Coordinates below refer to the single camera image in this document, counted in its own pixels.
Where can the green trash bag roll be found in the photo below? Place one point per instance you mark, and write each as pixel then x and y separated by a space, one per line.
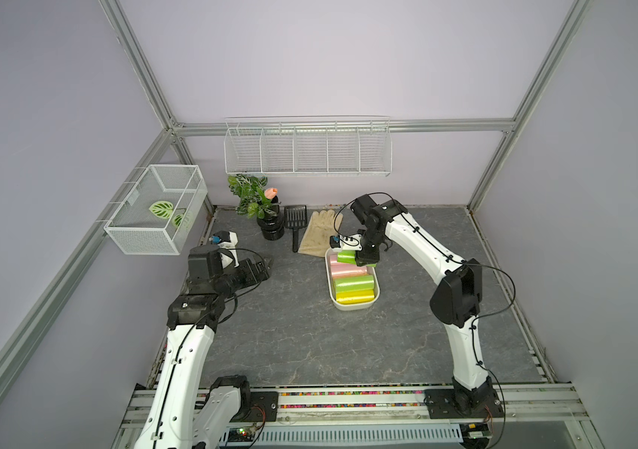
pixel 354 284
pixel 346 257

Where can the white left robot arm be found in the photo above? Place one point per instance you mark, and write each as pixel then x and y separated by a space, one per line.
pixel 216 276

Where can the cream fabric glove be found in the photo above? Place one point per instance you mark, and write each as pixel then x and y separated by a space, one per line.
pixel 323 224

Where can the white plastic storage box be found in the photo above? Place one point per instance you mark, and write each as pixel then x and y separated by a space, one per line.
pixel 331 289

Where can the green artificial plant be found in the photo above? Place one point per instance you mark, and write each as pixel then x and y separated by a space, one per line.
pixel 256 199

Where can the green leaf in basket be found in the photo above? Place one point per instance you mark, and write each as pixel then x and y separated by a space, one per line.
pixel 162 209

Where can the front aluminium rail base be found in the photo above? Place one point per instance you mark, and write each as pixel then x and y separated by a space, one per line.
pixel 411 413

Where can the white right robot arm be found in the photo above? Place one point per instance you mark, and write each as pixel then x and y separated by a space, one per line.
pixel 456 301

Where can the black ceramic plant pot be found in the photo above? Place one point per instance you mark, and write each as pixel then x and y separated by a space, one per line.
pixel 272 225

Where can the black slotted plastic scoop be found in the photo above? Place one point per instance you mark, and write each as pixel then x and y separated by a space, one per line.
pixel 296 218

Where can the white wire wall shelf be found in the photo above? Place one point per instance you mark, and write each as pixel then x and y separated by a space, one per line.
pixel 309 146

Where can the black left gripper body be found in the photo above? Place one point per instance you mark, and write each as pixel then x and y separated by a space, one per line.
pixel 240 277

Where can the white wire cube basket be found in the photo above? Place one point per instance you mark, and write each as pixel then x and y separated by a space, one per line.
pixel 137 232

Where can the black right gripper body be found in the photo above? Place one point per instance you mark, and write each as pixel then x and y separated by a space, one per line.
pixel 369 245

